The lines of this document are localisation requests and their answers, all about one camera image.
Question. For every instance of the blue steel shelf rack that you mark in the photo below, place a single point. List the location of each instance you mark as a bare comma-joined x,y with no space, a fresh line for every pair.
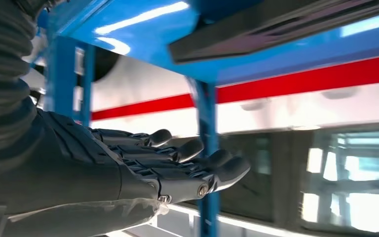
143,29

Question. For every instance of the white car with red stripe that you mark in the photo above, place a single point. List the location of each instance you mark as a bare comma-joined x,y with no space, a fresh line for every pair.
143,81

